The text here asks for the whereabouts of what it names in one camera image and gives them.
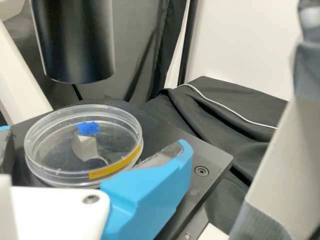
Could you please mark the petri dish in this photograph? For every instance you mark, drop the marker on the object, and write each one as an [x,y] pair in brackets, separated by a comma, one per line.
[50,140]

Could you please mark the white pipette stand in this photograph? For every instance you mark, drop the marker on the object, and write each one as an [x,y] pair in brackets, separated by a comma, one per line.
[280,175]

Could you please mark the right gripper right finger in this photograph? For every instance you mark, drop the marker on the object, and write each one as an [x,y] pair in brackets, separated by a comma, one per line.
[145,200]

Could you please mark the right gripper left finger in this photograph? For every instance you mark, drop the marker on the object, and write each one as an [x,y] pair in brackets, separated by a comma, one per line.
[3,140]

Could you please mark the cream microscope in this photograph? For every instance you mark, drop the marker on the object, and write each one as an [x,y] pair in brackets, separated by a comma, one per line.
[75,37]

